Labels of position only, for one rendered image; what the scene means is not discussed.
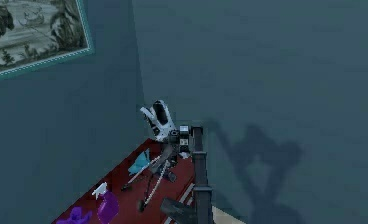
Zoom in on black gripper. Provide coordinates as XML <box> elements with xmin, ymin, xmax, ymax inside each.
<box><xmin>120</xmin><ymin>129</ymin><xmax>182</xmax><ymax>213</ymax></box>

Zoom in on purple spray bottle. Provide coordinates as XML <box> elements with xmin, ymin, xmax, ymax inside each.
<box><xmin>91</xmin><ymin>181</ymin><xmax>120</xmax><ymax>224</ymax></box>

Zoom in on purple sweat pants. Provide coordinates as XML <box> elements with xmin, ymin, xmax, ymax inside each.
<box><xmin>55</xmin><ymin>206</ymin><xmax>94</xmax><ymax>224</ymax></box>

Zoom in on teal crumpled cloth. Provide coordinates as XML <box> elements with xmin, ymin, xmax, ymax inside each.
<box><xmin>127</xmin><ymin>148</ymin><xmax>152</xmax><ymax>176</ymax></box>

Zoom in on red chest of drawers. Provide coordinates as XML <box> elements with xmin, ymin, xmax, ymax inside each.
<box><xmin>51</xmin><ymin>137</ymin><xmax>216</xmax><ymax>224</ymax></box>

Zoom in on dark grey flat object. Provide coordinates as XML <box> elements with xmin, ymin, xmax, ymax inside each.
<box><xmin>159</xmin><ymin>197</ymin><xmax>198</xmax><ymax>224</ymax></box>

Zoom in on teal framed landscape picture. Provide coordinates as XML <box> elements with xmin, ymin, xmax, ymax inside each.
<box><xmin>0</xmin><ymin>0</ymin><xmax>96</xmax><ymax>83</ymax></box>

